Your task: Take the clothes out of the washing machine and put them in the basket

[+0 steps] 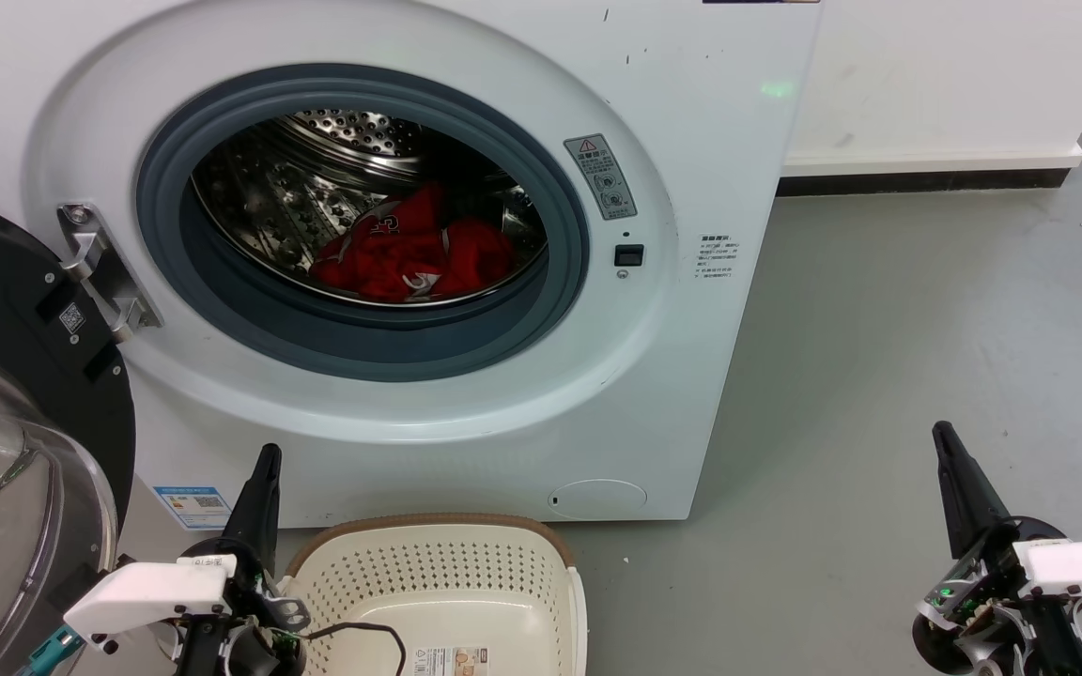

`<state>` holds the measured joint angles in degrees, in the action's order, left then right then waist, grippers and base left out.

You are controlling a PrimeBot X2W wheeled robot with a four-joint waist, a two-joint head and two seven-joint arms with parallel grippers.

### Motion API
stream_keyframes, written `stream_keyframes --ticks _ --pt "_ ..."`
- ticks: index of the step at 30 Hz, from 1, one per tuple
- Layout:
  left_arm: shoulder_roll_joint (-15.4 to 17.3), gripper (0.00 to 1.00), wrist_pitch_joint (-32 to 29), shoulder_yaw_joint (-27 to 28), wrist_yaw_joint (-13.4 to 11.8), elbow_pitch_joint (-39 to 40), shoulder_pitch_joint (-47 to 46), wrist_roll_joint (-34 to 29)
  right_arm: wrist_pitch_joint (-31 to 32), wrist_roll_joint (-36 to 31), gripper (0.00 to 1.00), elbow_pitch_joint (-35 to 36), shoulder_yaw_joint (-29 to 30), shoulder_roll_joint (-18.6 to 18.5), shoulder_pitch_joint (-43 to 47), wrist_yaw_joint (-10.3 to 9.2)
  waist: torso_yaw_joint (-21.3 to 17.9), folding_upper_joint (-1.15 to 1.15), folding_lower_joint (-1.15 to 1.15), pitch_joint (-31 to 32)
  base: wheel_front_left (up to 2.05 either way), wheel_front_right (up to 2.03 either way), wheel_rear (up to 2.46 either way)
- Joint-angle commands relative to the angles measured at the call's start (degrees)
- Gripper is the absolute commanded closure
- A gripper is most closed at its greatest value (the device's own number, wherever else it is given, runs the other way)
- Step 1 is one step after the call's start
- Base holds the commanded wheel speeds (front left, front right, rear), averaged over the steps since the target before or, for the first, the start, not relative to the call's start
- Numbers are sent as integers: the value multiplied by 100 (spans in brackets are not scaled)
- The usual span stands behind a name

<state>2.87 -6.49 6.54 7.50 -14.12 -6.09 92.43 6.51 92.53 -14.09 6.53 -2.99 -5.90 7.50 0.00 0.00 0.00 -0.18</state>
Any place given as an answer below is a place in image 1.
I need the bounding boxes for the blue energy label sticker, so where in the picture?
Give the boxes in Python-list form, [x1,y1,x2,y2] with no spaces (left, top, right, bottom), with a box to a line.
[152,485,233,531]

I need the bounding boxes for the stainless steel washing machine drum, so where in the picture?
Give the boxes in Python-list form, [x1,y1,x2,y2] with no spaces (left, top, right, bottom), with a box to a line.
[191,108,549,308]

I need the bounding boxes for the grey warning sticker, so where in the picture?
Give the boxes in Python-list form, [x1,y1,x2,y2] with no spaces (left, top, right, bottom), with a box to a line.
[564,133,639,222]

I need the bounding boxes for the white text sticker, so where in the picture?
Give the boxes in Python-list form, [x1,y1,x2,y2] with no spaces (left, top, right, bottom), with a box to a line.
[696,233,741,283]

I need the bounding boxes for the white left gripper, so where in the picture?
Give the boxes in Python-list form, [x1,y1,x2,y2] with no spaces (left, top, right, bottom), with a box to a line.
[62,443,309,651]

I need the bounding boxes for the round white filter cover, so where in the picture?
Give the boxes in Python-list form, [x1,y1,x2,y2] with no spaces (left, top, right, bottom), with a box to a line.
[548,479,649,520]

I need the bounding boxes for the red and white garment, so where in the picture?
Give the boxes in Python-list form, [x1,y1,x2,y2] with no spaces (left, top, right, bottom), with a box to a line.
[309,183,516,304]

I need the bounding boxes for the white front-load washing machine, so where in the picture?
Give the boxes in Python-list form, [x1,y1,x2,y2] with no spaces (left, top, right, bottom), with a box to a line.
[0,0,824,529]

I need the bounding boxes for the teal left cable connector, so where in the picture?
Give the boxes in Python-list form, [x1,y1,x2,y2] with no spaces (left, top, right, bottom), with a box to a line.
[20,627,84,676]

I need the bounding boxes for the grey rubber door gasket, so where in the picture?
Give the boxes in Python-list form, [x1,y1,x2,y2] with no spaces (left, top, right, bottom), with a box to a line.
[135,64,591,383]

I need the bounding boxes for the black wall baseboard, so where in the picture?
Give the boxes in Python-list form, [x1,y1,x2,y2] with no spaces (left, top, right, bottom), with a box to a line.
[776,167,1073,198]

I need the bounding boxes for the cream perforated laundry basket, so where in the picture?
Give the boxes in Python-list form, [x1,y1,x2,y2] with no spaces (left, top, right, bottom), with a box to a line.
[280,514,589,676]

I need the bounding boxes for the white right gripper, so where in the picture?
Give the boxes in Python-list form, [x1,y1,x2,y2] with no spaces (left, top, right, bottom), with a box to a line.
[917,422,1082,658]

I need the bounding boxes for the silver metal door hinge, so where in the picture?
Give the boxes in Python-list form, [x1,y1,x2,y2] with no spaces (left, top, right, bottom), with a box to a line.
[57,202,163,344]

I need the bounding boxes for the thin black cable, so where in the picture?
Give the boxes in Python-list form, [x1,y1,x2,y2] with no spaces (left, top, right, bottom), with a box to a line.
[301,622,408,676]

